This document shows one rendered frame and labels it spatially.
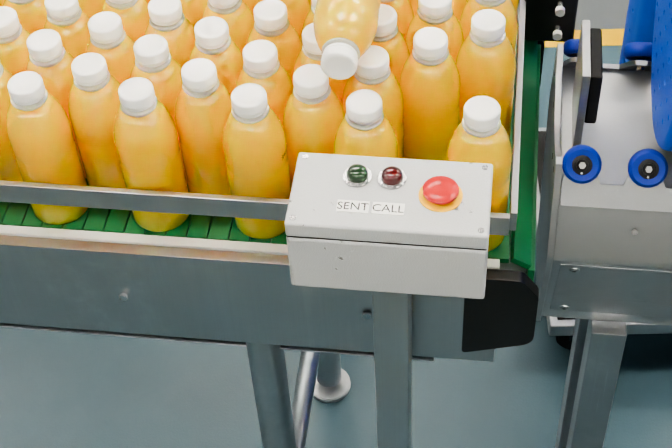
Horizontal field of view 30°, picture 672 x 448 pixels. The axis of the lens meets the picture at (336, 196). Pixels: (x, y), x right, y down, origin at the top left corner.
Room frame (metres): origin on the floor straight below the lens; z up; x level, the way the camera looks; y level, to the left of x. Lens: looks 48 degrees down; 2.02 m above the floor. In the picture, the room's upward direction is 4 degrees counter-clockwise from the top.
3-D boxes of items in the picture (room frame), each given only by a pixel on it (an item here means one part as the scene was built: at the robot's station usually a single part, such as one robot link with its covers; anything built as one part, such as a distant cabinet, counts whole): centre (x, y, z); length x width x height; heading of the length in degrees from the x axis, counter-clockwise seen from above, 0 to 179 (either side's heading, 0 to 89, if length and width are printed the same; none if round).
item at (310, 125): (1.02, 0.02, 0.99); 0.07 x 0.07 x 0.19
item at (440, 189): (0.83, -0.10, 1.11); 0.04 x 0.04 x 0.01
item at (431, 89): (1.07, -0.12, 0.99); 0.07 x 0.07 x 0.19
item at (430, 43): (1.07, -0.12, 1.09); 0.04 x 0.04 x 0.02
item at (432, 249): (0.84, -0.05, 1.05); 0.20 x 0.10 x 0.10; 80
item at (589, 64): (1.09, -0.31, 0.99); 0.10 x 0.02 x 0.12; 170
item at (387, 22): (1.12, -0.06, 1.09); 0.04 x 0.04 x 0.02
